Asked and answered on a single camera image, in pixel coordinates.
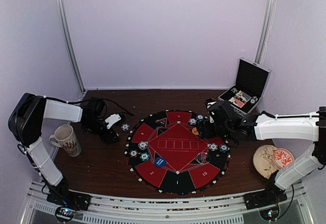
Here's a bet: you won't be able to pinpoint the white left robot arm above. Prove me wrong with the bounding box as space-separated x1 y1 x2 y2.
8 93 128 206

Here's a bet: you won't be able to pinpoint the blue cream poker chip stack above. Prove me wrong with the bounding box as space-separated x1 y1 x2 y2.
121 123 130 131

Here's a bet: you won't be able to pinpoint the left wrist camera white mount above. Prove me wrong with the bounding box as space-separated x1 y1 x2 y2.
104 114 121 129

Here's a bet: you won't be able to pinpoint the right aluminium frame post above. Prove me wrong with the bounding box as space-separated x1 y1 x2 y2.
255 0 276 65

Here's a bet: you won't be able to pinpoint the round red black poker mat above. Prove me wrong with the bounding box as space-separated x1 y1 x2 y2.
124 110 231 195

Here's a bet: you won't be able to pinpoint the aluminium poker case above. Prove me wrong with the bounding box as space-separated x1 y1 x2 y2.
218 58 270 115

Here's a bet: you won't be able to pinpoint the black triangular all-in marker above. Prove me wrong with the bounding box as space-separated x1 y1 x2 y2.
155 118 168 127

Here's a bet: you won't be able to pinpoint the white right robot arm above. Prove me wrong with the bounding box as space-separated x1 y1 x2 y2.
196 98 325 205

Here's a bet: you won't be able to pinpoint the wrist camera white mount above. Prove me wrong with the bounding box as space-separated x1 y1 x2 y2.
205 98 216 110
104 114 121 129

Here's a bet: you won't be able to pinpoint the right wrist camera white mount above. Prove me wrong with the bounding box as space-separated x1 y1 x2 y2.
205 98 216 110

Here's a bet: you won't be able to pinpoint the blue cream chips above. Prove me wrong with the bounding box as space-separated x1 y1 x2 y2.
138 141 148 150

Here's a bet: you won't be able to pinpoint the red black chips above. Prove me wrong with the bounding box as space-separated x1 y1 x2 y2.
129 150 139 158

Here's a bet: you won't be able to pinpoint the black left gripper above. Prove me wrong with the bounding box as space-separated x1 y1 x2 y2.
84 117 119 144

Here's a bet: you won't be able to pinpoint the clear round dealer button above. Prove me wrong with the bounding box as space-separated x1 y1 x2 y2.
196 152 210 164

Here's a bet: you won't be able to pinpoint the cream floral plate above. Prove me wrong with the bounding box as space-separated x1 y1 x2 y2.
253 145 280 179

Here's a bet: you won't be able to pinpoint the orange big blind button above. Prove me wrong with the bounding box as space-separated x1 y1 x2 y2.
192 127 199 135

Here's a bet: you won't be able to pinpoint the orange patterned small plate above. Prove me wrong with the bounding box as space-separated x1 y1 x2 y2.
273 148 294 170

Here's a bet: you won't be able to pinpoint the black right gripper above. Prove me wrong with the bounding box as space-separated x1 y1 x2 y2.
196 120 233 141

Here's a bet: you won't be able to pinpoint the aluminium frame post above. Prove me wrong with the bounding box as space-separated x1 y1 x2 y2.
255 0 276 65
57 0 86 93

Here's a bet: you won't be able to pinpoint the white floral ceramic mug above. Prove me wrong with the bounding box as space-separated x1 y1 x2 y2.
49 124 82 157

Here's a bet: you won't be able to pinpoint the left aluminium frame post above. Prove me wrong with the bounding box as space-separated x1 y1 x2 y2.
57 0 86 93

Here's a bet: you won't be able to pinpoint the blue small blind button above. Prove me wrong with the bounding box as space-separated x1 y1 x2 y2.
154 157 166 167

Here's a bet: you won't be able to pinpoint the green chips stack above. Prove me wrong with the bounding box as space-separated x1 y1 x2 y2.
196 115 205 122
219 144 229 153

